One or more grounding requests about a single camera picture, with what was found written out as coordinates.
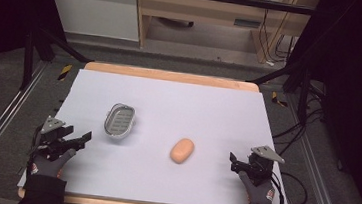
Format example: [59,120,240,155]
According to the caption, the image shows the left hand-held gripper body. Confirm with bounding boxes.
[32,114,85,165]

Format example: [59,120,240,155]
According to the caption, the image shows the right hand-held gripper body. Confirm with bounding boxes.
[236,143,287,189]

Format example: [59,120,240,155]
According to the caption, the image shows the metal soap dish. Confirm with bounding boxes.
[102,101,139,141]

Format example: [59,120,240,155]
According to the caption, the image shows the person's right hand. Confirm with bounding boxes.
[235,170,279,204]

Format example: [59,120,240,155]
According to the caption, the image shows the person's left hand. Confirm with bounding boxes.
[28,144,78,182]

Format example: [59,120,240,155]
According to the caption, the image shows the yellow black striped tape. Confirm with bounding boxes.
[56,63,74,83]
[270,91,290,108]

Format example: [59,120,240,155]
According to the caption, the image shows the white table mat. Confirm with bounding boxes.
[17,63,303,204]

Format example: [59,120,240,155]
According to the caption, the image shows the white cabinet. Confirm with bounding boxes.
[42,0,145,43]

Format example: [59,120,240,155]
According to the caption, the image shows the wooden desk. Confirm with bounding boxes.
[129,0,320,68]

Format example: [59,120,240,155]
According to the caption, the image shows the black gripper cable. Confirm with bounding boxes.
[24,124,44,180]
[269,170,311,204]

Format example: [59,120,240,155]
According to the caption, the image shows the black floor cables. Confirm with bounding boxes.
[269,76,330,161]

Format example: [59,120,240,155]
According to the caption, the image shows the black hanging cables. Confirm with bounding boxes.
[256,7,301,69]

